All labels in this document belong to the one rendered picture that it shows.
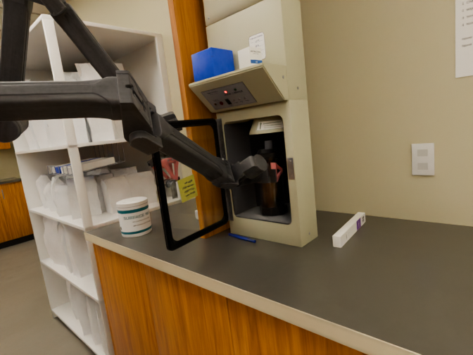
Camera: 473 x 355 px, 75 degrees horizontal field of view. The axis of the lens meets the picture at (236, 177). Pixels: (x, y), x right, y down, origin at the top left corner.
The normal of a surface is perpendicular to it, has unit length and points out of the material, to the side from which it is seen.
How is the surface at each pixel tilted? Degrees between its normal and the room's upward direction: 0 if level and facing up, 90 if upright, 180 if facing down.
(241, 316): 90
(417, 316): 0
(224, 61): 90
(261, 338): 90
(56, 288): 90
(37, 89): 56
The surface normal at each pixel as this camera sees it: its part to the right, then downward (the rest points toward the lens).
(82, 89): 0.24, -0.46
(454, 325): -0.11, -0.98
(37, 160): 0.73, 0.02
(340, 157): -0.67, 0.19
